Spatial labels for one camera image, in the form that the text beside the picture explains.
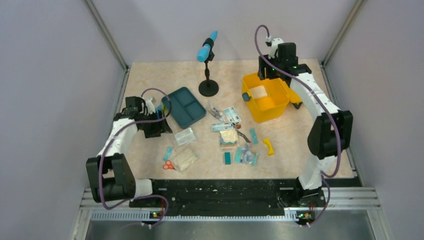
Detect clear packet white pads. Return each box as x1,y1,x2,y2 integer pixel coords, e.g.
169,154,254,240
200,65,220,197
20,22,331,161
174,127,196,146

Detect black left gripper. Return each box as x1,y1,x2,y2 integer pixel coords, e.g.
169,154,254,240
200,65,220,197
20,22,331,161
140,108,173,138

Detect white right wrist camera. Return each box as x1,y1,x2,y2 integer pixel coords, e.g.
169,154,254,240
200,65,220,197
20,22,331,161
265,36,284,59

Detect black handled bandage shears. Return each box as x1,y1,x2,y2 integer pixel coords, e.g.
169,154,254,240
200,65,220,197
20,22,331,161
235,129,251,143

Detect cluster of teal sachets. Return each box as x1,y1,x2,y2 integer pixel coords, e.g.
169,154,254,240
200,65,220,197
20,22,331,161
234,143,259,166

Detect beige gauze packet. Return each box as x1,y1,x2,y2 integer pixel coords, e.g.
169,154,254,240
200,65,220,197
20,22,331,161
171,148,198,172

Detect white teal label packet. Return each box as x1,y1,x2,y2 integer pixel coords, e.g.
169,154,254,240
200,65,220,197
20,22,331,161
211,122,234,132

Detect yellow medicine kit box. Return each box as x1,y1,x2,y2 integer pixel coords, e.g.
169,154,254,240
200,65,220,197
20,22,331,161
241,73,302,123

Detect yellow curved plastic piece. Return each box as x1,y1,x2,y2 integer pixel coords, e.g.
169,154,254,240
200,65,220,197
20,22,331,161
262,138,275,156

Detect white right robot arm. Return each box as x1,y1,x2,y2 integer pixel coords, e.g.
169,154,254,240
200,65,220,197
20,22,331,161
258,38,353,206

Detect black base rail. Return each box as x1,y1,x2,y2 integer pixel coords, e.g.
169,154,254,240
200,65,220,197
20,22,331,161
128,178,362,220

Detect small orange scissors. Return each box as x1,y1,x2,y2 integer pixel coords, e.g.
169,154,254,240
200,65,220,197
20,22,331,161
162,160,175,170

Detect clear packet small items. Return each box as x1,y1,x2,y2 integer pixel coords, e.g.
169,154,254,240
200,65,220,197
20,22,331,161
209,105,226,122

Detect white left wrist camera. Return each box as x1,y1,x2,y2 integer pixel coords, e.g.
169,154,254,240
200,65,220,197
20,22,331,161
144,97,156,115

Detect teal rectangular block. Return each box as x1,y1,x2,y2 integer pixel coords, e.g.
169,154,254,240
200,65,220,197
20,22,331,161
224,152,232,165

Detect colourful toy brick block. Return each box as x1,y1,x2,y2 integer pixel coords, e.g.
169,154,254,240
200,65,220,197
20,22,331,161
155,105,166,120

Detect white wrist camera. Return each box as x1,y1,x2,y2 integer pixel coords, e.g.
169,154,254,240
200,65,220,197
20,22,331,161
265,36,284,59
144,97,156,115

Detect teal divided tray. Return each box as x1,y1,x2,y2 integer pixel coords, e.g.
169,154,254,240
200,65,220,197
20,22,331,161
161,86,207,129

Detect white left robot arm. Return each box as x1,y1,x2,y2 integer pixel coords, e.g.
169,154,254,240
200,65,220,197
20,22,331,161
85,96,172,203

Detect white printed packet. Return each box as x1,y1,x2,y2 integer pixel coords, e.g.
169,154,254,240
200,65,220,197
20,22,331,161
223,106,242,124

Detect teal sachet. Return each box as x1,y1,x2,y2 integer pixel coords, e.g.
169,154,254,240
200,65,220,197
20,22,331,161
163,146,174,162
249,128,259,145

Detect beige bandage packet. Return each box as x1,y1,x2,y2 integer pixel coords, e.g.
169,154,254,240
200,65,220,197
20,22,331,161
219,129,238,148

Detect white gauze packet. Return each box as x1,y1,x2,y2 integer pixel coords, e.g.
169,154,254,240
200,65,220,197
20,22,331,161
249,85,268,100

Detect blue microphone on stand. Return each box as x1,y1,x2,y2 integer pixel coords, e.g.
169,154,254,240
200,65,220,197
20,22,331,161
196,30,219,97

